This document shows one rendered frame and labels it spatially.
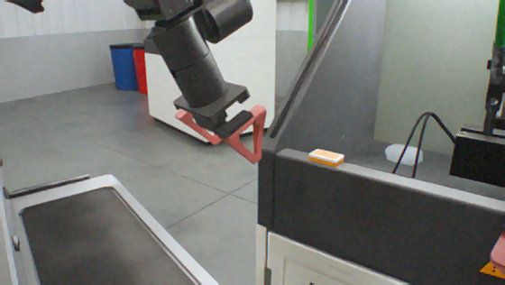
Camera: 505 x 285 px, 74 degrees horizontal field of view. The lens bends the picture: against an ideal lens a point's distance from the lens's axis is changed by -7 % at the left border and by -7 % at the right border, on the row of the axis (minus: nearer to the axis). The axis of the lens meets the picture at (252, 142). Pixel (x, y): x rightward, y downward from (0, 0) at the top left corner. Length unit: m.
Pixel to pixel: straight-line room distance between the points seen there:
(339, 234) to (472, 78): 0.59
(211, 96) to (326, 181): 0.25
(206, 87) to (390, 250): 0.37
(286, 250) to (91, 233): 0.49
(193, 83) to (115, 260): 0.26
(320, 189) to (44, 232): 0.44
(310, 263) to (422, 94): 0.59
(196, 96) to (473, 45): 0.76
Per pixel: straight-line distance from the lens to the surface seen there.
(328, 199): 0.61
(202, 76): 0.44
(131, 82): 6.53
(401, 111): 1.09
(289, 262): 0.72
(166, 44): 0.43
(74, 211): 0.30
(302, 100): 0.69
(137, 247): 0.24
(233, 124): 0.43
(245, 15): 0.48
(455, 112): 1.06
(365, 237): 0.61
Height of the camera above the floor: 1.18
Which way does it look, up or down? 19 degrees down
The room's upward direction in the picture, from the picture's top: straight up
